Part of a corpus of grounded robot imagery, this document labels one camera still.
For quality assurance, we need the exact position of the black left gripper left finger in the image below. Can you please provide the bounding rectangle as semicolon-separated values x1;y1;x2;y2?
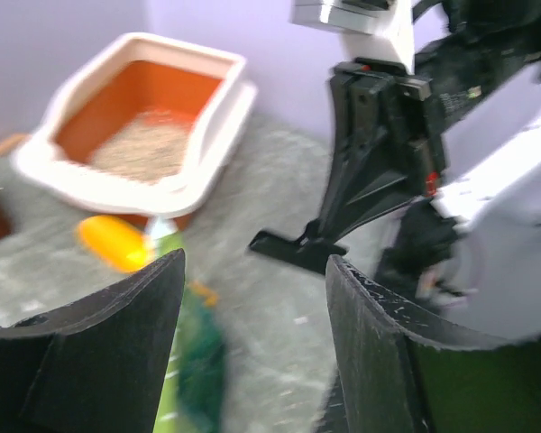
0;250;185;432

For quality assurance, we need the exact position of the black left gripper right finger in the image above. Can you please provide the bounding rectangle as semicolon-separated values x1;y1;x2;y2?
326;256;541;432

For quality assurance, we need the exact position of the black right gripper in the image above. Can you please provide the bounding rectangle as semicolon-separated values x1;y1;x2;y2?
304;60;446;244

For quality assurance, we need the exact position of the green litter bag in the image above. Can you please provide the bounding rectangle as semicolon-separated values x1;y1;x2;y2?
143;216;229;433

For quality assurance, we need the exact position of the yellow plastic scoop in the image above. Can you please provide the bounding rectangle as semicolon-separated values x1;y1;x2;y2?
76;215;151;273

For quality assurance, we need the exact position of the black bag clip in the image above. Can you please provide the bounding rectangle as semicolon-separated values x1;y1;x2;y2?
248;230;348;275

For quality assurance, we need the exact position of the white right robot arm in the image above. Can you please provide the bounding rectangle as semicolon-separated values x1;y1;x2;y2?
293;1;541;338

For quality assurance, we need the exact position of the beige litter in box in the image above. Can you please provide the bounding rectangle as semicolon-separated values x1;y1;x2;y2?
88;109;193;184

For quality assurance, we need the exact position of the orange white litter box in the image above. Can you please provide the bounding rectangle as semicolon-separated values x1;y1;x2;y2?
12;32;257;227

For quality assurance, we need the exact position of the small wooden block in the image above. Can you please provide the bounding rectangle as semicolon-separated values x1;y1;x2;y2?
0;133;30;157

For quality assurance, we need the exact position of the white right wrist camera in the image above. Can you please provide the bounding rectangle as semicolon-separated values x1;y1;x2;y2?
290;0;415;74

